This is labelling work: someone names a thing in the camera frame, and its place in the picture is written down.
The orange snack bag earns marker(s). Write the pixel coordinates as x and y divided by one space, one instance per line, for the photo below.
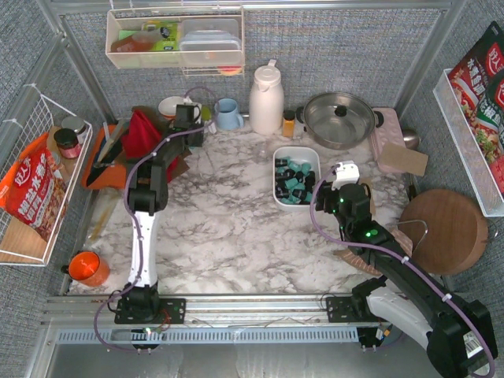
31 192

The brown cardboard square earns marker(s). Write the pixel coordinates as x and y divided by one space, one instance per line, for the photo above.
367 182

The red cloth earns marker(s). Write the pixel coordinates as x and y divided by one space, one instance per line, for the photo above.
144 132

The white bowl with stripes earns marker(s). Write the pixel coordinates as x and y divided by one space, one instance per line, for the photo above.
167 107

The red seasoning packet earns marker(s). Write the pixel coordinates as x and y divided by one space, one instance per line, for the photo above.
477 82

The clear plastic food container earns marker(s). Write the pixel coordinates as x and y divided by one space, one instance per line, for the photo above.
210 42

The orange spice bottle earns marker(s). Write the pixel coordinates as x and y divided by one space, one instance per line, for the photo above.
288 128

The white wall-mounted basket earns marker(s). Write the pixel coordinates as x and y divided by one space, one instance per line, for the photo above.
128 47

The orange ball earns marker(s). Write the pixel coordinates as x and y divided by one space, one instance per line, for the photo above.
89 269

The brown cardboard on tray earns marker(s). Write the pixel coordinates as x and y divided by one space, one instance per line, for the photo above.
403 159

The green lid glass jar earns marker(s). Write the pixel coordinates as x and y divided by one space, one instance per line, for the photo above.
206 117

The black coffee capsule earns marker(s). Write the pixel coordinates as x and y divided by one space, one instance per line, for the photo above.
300 194
310 179
285 174
281 186
282 194
281 162

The orange tray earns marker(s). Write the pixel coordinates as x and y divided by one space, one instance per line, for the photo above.
107 166

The white rectangular storage basket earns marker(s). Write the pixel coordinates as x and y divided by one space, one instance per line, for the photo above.
300 154

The silver lid jar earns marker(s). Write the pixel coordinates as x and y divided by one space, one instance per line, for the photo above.
76 124

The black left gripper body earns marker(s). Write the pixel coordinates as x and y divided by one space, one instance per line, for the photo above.
193 134

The steel pot with lid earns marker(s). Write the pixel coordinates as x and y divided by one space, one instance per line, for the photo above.
338 121

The white thermos jug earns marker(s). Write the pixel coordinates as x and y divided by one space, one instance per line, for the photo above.
266 105

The white wire side basket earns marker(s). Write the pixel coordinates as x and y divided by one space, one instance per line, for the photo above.
20 244

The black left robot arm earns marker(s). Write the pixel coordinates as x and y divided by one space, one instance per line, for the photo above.
145 196

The pink egg tray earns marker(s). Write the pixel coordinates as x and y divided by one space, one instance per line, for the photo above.
388 131

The white right wall basket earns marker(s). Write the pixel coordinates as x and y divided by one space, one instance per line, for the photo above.
483 183

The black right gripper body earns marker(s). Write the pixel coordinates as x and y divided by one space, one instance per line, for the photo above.
320 195

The round wooden board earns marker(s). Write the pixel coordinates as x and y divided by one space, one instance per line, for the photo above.
448 231

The light blue mug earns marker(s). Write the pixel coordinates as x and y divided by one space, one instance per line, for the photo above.
228 115

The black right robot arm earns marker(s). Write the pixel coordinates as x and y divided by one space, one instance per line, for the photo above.
457 335

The red lid jar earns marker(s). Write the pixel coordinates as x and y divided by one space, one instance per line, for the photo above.
67 143

